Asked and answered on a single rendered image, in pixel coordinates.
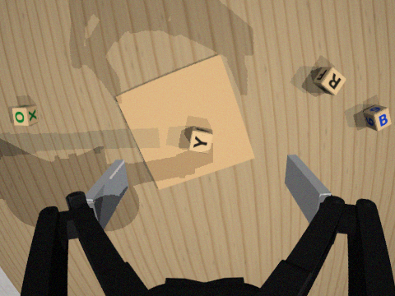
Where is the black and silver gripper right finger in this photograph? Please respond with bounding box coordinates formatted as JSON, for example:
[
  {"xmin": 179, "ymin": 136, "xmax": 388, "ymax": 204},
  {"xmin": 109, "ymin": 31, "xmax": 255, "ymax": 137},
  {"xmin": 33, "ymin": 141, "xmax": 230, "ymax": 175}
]
[{"xmin": 254, "ymin": 155, "xmax": 395, "ymax": 296}]

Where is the tan square mat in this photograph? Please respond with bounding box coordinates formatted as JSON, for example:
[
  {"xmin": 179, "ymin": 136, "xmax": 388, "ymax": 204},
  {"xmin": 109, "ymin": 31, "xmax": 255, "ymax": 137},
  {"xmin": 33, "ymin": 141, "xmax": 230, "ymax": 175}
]
[{"xmin": 116, "ymin": 55, "xmax": 255, "ymax": 190}]

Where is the wooden letter block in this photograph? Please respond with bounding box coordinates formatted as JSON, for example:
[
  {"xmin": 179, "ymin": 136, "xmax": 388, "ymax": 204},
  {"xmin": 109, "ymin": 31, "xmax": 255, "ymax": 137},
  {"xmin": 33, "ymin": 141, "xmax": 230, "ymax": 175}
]
[
  {"xmin": 364, "ymin": 104, "xmax": 391, "ymax": 132},
  {"xmin": 12, "ymin": 104, "xmax": 39, "ymax": 127},
  {"xmin": 313, "ymin": 67, "xmax": 346, "ymax": 95},
  {"xmin": 188, "ymin": 126, "xmax": 213, "ymax": 154}
]

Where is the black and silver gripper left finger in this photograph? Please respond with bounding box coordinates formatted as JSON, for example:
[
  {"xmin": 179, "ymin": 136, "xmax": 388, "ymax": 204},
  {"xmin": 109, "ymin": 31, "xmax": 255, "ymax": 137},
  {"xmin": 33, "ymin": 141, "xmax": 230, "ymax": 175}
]
[{"xmin": 21, "ymin": 160, "xmax": 153, "ymax": 296}]

